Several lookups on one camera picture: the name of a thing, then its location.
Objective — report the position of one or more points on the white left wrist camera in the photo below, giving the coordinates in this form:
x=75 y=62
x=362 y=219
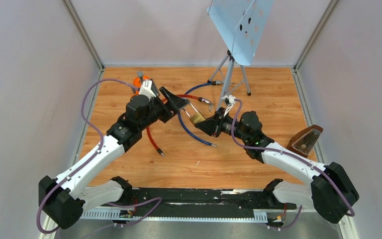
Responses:
x=146 y=89

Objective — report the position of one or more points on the brass padlock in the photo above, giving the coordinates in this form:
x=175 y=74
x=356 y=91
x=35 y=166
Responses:
x=193 y=114

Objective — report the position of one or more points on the brown wooden metronome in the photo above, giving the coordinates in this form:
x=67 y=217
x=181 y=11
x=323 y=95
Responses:
x=304 y=141

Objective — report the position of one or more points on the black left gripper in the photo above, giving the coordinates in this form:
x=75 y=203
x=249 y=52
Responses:
x=177 y=102

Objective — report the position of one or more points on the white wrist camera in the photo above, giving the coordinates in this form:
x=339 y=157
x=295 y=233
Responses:
x=146 y=89
x=230 y=101

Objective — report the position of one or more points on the orange grey toy block build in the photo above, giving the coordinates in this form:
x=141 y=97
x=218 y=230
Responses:
x=137 y=82

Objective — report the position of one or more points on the light blue music stand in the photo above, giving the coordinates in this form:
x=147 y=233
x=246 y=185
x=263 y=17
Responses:
x=240 y=24

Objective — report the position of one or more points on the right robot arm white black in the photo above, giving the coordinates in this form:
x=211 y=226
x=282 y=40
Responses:
x=325 y=188

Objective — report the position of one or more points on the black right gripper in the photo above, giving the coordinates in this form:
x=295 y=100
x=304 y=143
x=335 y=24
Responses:
x=213 y=126

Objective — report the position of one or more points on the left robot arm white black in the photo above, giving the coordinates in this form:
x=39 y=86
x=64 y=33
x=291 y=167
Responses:
x=67 y=196

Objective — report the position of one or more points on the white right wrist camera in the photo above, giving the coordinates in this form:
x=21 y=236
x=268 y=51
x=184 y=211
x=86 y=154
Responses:
x=230 y=101

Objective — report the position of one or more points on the red cable lock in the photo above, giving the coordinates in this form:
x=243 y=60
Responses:
x=200 y=99

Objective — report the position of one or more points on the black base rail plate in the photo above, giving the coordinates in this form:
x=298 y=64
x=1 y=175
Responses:
x=207 y=203

